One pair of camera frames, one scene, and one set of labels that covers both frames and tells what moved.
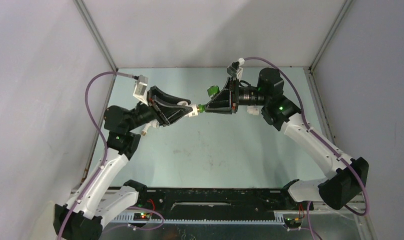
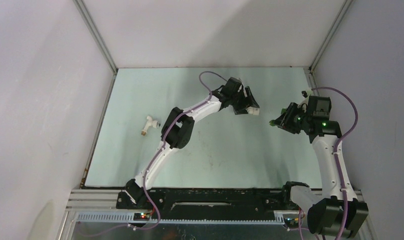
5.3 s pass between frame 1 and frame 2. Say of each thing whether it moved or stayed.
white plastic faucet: stayed
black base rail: stayed
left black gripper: moved
